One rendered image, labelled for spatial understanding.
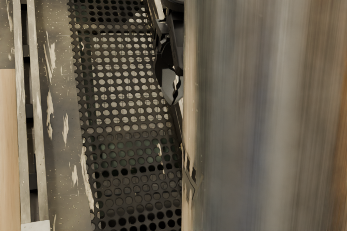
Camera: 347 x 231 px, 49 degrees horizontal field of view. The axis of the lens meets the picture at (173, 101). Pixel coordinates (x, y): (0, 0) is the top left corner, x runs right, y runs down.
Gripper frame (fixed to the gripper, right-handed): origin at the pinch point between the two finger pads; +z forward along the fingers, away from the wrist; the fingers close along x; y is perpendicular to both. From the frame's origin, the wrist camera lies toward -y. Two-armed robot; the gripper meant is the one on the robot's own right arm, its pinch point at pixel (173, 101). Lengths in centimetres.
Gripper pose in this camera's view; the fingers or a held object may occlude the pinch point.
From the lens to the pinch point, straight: 73.4
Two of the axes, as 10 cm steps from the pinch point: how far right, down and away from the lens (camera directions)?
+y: -2.3, -5.9, 7.8
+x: -9.7, 0.4, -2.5
